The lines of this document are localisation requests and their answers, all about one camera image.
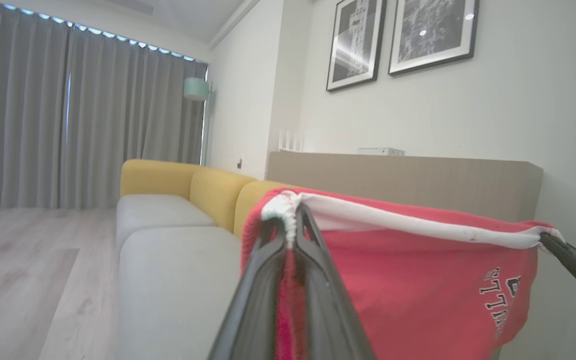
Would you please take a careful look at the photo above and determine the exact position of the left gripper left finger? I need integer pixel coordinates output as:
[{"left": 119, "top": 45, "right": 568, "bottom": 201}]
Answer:
[{"left": 208, "top": 217, "right": 289, "bottom": 360}]

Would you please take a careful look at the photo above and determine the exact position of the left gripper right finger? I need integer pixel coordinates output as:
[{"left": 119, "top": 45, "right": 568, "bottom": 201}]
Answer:
[{"left": 293, "top": 202, "right": 377, "bottom": 360}]

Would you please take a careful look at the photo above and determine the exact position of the red shorts white waistband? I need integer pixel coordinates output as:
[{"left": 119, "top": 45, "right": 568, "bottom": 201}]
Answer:
[{"left": 240, "top": 187, "right": 567, "bottom": 360}]

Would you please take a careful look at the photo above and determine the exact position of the large grey sofa seat cushion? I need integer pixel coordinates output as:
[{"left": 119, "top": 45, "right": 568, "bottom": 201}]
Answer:
[{"left": 117, "top": 226, "right": 250, "bottom": 360}]

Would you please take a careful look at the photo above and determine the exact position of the yellow sofa back cushion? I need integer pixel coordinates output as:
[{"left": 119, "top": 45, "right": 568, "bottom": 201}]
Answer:
[
  {"left": 189, "top": 166, "right": 258, "bottom": 234},
  {"left": 119, "top": 159, "right": 205, "bottom": 201},
  {"left": 232, "top": 180, "right": 300, "bottom": 240}
]

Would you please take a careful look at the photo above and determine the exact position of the smaller grey sofa seat cushion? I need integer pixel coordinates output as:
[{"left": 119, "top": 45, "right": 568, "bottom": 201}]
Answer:
[{"left": 115, "top": 193, "right": 218, "bottom": 252}]

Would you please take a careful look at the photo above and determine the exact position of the beige wooden panel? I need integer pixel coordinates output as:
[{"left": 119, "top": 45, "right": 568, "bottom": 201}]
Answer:
[{"left": 266, "top": 151, "right": 544, "bottom": 224}]

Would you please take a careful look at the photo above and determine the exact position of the flat white box device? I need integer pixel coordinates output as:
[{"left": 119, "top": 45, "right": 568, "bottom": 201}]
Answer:
[{"left": 356, "top": 146, "right": 407, "bottom": 157}]

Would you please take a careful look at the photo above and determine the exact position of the white router with antennas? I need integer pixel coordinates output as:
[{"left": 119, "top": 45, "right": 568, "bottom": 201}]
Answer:
[{"left": 276, "top": 128, "right": 305, "bottom": 153}]

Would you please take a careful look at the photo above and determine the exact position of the grey curtain panel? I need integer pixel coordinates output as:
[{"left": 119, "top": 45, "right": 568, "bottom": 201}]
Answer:
[
  {"left": 64, "top": 22, "right": 209, "bottom": 210},
  {"left": 0, "top": 0, "right": 72, "bottom": 210}
]

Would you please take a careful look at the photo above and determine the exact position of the floor lamp pale green shade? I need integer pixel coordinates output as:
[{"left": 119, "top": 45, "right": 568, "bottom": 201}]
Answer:
[{"left": 182, "top": 76, "right": 217, "bottom": 167}]

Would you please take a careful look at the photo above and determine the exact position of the black framed picture narrow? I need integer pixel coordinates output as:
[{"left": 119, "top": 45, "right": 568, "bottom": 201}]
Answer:
[{"left": 325, "top": 0, "right": 388, "bottom": 93}]

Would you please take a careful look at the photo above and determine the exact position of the black framed picture wide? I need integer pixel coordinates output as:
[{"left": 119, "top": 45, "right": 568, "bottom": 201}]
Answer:
[{"left": 388, "top": 0, "right": 480, "bottom": 77}]

